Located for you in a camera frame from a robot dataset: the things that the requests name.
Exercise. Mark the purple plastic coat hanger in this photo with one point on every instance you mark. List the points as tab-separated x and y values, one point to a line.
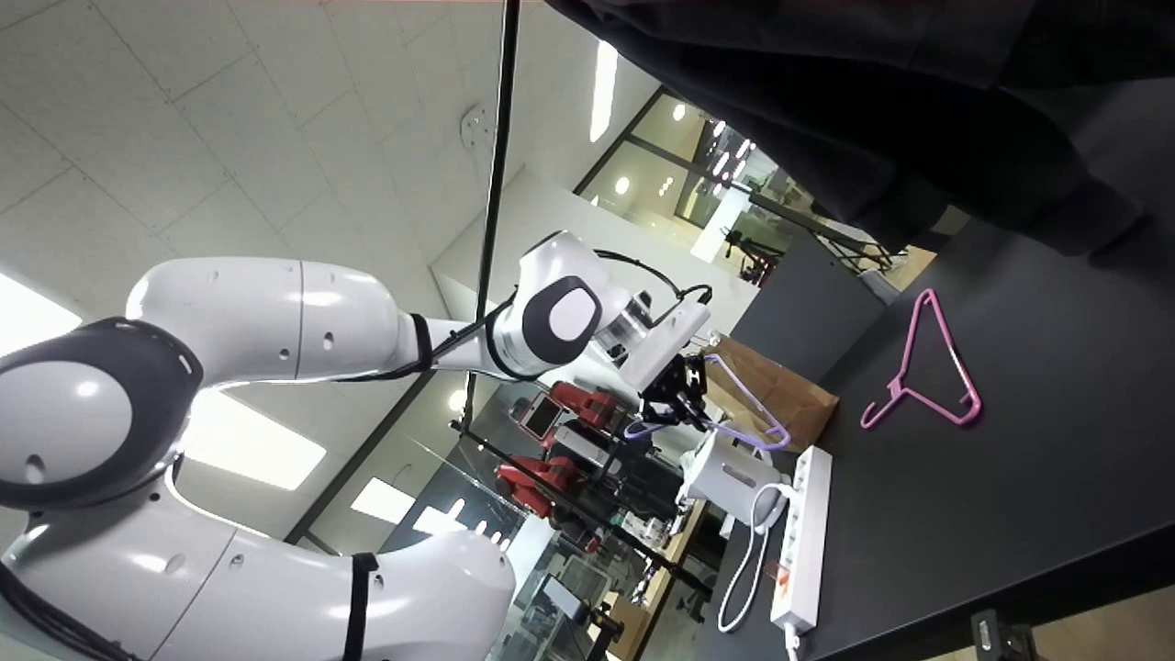
751	393

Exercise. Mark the black hanging garment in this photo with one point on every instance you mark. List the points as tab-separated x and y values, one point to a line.
858	86

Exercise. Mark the white power strip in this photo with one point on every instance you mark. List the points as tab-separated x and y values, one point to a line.
802	552

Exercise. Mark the pink plastic coat hanger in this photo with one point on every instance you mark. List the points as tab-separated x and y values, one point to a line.
970	416

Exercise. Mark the red background robot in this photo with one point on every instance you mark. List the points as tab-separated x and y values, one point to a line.
574	409

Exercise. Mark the ceiling light panel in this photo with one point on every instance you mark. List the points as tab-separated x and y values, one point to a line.
32	306

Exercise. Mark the ceiling light strip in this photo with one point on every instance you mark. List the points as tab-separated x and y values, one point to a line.
605	89

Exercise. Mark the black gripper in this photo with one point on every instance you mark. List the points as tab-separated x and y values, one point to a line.
677	390

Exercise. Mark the black divider panel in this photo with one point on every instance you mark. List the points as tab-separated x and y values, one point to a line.
811	313

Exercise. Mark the black table clamp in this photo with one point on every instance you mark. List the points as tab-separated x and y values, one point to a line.
999	636

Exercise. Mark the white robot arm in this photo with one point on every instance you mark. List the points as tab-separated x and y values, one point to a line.
271	317

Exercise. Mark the brown paper bag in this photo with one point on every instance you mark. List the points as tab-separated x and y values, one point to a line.
783	398

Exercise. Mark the black hanging rod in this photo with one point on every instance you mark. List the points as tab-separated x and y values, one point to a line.
502	148

